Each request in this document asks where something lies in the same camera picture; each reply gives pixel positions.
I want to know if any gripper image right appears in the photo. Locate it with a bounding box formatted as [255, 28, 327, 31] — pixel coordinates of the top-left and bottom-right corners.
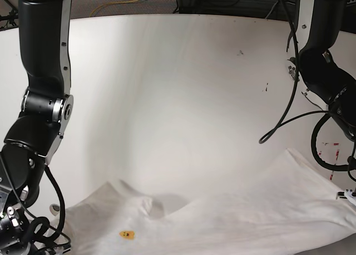
[336, 189, 356, 207]

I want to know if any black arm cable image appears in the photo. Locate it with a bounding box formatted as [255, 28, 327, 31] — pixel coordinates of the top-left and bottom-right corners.
[24, 165, 67, 247]
[258, 0, 356, 172]

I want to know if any yellow cable on floor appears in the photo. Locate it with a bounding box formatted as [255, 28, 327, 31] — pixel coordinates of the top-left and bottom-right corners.
[89, 0, 142, 18]

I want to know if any red tape rectangle marking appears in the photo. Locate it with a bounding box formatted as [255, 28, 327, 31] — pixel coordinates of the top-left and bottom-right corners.
[318, 142, 341, 165]

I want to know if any white T-shirt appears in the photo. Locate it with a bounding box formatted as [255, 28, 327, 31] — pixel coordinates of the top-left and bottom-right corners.
[64, 149, 355, 254]

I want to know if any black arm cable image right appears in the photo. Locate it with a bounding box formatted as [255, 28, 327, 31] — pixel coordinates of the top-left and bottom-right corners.
[258, 0, 356, 172]

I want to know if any left table cable grommet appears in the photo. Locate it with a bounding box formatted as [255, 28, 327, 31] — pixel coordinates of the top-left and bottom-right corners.
[50, 204, 61, 217]

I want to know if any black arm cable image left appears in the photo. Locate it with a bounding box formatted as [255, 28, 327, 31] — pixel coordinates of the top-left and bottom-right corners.
[24, 165, 67, 247]

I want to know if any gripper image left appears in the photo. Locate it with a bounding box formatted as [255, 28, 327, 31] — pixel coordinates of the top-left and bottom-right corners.
[1, 189, 71, 254]

